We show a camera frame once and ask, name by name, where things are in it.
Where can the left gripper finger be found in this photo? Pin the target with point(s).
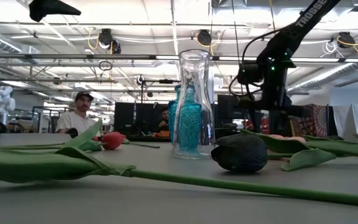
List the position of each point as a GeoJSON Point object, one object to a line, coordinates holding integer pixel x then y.
{"type": "Point", "coordinates": [45, 7]}

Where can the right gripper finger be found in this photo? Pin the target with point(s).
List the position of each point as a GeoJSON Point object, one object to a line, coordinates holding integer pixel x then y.
{"type": "Point", "coordinates": [256, 124]}
{"type": "Point", "coordinates": [284, 124]}

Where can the pink artificial tulip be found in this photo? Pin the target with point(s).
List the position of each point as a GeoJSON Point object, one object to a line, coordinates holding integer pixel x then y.
{"type": "Point", "coordinates": [277, 136]}
{"type": "Point", "coordinates": [297, 140]}

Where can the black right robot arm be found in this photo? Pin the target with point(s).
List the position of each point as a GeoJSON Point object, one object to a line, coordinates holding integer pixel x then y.
{"type": "Point", "coordinates": [309, 15]}

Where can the clear glass vase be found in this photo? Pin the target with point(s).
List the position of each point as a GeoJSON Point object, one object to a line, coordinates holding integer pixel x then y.
{"type": "Point", "coordinates": [197, 71]}

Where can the teal glass vase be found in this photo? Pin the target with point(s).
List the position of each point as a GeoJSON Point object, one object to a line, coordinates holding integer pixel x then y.
{"type": "Point", "coordinates": [170, 121]}

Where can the red patterned tapestry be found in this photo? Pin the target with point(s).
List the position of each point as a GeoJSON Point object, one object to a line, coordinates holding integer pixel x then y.
{"type": "Point", "coordinates": [314, 119]}

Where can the black computer monitor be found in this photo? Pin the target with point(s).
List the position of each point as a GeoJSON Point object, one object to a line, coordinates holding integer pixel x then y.
{"type": "Point", "coordinates": [227, 107]}

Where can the white hanging sheet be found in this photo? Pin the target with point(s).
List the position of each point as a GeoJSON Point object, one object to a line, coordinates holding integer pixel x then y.
{"type": "Point", "coordinates": [350, 119]}

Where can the person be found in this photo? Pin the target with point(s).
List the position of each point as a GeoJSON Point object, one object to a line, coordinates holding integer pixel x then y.
{"type": "Point", "coordinates": [164, 119]}
{"type": "Point", "coordinates": [76, 123]}

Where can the orange box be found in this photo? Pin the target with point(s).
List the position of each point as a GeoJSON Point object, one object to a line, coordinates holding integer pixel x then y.
{"type": "Point", "coordinates": [163, 134]}

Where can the black boom stand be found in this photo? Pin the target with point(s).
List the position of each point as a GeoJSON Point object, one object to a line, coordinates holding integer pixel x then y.
{"type": "Point", "coordinates": [166, 81]}

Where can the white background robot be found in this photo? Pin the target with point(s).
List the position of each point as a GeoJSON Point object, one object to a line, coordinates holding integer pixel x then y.
{"type": "Point", "coordinates": [4, 102]}

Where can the black rounded knob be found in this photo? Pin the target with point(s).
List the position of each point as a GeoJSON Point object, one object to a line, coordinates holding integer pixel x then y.
{"type": "Point", "coordinates": [72, 133]}

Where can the wide black partition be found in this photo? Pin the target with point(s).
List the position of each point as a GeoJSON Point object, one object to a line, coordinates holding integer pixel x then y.
{"type": "Point", "coordinates": [124, 119]}

